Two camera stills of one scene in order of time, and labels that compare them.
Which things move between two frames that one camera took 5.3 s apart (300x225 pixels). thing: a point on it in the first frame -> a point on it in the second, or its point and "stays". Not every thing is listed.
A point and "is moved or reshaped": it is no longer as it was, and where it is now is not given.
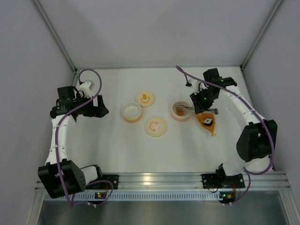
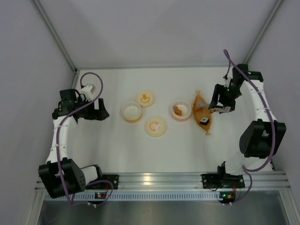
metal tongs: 215,110 -> 225,109
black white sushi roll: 208,122 is moved or reshaped
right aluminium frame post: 273,11 stays
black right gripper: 199,103 -> 220,98
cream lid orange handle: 145,98 stays
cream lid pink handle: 155,127 stays
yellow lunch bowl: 131,112 stays
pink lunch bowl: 180,111 stays
